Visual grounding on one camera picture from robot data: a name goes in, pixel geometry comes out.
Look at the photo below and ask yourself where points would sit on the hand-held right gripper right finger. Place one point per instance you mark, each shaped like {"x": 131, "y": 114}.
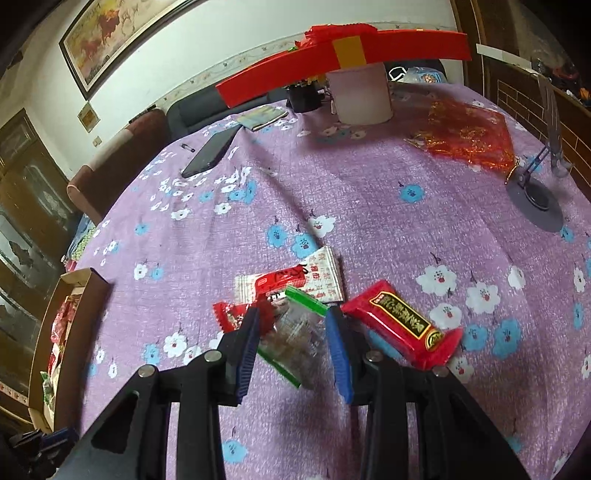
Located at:
{"x": 339, "y": 364}

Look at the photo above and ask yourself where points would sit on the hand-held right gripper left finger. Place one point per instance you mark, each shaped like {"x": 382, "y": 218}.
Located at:
{"x": 244, "y": 364}

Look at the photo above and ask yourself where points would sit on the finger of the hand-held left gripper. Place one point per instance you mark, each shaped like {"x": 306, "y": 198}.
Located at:
{"x": 57, "y": 436}

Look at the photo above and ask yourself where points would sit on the small red candy packet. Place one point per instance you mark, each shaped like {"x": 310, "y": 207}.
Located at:
{"x": 228, "y": 316}

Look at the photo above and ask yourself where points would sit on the clear green-edged snack packet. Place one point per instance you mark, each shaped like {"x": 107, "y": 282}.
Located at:
{"x": 295, "y": 332}

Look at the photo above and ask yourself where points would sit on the cardboard box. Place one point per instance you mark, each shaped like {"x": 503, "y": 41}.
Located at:
{"x": 87, "y": 314}

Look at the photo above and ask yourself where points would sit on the large red black-label snack packet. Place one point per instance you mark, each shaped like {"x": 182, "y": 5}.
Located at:
{"x": 392, "y": 318}

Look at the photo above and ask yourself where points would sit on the white and red snack packet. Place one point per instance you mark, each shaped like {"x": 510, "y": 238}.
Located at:
{"x": 318, "y": 277}

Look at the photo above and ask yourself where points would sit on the colourful patterned bag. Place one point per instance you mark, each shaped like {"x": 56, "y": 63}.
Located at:
{"x": 81, "y": 242}

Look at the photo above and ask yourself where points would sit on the black smartphone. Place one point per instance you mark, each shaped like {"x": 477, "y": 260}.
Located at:
{"x": 210, "y": 150}

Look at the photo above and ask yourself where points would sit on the small metal clip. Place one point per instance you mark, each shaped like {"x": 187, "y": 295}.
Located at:
{"x": 187, "y": 147}

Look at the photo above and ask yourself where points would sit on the wooden glass-door cabinet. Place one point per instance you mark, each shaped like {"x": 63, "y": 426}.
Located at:
{"x": 23, "y": 207}

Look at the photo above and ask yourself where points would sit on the brown chair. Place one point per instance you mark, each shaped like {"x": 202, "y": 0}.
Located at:
{"x": 115, "y": 161}

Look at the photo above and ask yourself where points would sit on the small patterned notebook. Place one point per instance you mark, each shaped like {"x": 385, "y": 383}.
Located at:
{"x": 261, "y": 117}

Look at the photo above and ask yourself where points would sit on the grey phone stand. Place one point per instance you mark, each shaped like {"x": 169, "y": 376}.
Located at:
{"x": 538, "y": 196}

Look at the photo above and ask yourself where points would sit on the dark sofa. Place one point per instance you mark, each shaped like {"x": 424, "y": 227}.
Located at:
{"x": 194, "y": 108}

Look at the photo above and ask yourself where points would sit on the red organza bag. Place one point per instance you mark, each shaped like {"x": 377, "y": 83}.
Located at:
{"x": 466, "y": 134}

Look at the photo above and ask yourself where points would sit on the small black container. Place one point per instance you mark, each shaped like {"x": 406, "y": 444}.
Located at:
{"x": 304, "y": 99}

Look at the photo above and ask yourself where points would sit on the white plastic jar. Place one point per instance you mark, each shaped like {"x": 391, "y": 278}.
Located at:
{"x": 360, "y": 97}

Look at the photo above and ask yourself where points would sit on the wooden brick-pattern cabinet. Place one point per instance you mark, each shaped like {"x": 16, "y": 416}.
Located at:
{"x": 512, "y": 87}

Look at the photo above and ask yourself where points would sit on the framed horse painting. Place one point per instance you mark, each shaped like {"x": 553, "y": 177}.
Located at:
{"x": 115, "y": 41}

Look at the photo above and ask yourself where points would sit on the small framed wall picture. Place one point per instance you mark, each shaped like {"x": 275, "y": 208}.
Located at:
{"x": 88, "y": 117}

